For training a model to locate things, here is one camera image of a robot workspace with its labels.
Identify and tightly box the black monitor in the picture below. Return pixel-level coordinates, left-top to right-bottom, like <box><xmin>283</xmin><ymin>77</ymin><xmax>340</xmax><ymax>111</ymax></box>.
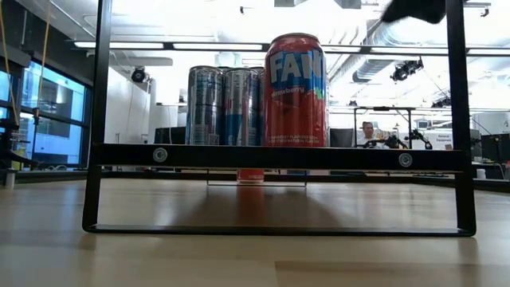
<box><xmin>481</xmin><ymin>133</ymin><xmax>510</xmax><ymax>164</ymax></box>
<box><xmin>154</xmin><ymin>126</ymin><xmax>187</xmax><ymax>145</ymax></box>

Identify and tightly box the black aluminium table frame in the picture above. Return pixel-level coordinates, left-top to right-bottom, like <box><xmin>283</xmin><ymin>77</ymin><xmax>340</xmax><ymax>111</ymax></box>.
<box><xmin>0</xmin><ymin>169</ymin><xmax>510</xmax><ymax>193</ymax></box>

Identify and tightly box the window with dark frame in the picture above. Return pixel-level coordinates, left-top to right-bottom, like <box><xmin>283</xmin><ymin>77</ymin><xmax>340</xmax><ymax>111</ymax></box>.
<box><xmin>0</xmin><ymin>59</ymin><xmax>95</xmax><ymax>169</ymax></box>

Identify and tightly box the red beverage can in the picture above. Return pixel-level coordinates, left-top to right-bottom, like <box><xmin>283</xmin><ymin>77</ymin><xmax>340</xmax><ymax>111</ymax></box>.
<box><xmin>237</xmin><ymin>168</ymin><xmax>265</xmax><ymax>184</ymax></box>
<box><xmin>263</xmin><ymin>32</ymin><xmax>328</xmax><ymax>147</ymax></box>

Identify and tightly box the white equipment sign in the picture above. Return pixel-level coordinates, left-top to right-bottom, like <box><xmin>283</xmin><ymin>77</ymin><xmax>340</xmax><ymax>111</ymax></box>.
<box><xmin>422</xmin><ymin>129</ymin><xmax>455</xmax><ymax>151</ymax></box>

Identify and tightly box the wooden shelf black metal frame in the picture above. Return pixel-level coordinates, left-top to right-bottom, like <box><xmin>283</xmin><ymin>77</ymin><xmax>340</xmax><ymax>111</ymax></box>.
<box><xmin>81</xmin><ymin>0</ymin><xmax>478</xmax><ymax>238</ymax></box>

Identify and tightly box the black ceiling spot lamp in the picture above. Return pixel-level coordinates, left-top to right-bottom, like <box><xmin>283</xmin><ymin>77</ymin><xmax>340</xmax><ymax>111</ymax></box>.
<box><xmin>130</xmin><ymin>66</ymin><xmax>147</xmax><ymax>84</ymax></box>

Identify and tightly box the blue silver Red Bull can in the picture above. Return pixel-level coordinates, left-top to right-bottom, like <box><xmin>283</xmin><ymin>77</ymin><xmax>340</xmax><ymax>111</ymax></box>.
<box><xmin>222</xmin><ymin>67</ymin><xmax>261</xmax><ymax>147</ymax></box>
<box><xmin>257</xmin><ymin>66</ymin><xmax>267</xmax><ymax>147</ymax></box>

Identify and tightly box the yellow power cable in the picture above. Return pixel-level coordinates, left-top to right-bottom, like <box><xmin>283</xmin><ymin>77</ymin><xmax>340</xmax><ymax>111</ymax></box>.
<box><xmin>0</xmin><ymin>0</ymin><xmax>53</xmax><ymax>124</ymax></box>

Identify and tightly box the linear ceiling light bar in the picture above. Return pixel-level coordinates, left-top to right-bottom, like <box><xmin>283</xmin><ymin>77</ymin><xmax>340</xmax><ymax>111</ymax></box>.
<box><xmin>73</xmin><ymin>41</ymin><xmax>510</xmax><ymax>56</ymax></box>

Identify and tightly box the silver spiral air duct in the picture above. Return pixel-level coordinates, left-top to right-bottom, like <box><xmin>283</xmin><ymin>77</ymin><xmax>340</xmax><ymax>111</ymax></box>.
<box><xmin>352</xmin><ymin>15</ymin><xmax>451</xmax><ymax>83</ymax></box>

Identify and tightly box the black background rig frame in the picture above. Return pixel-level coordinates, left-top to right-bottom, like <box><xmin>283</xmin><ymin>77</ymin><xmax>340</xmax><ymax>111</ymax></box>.
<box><xmin>353</xmin><ymin>106</ymin><xmax>416</xmax><ymax>149</ymax></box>

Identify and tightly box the silver beverage can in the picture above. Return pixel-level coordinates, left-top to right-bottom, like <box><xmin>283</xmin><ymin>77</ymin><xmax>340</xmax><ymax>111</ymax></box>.
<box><xmin>186</xmin><ymin>65</ymin><xmax>224</xmax><ymax>146</ymax></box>

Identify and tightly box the person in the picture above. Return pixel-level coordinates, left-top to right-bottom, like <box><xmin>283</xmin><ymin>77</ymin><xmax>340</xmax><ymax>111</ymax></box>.
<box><xmin>356</xmin><ymin>121</ymin><xmax>379</xmax><ymax>148</ymax></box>

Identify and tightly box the dark equipment rack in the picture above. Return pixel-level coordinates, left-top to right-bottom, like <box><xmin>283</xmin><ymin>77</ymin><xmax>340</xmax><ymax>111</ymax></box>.
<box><xmin>0</xmin><ymin>95</ymin><xmax>35</xmax><ymax>188</ymax></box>

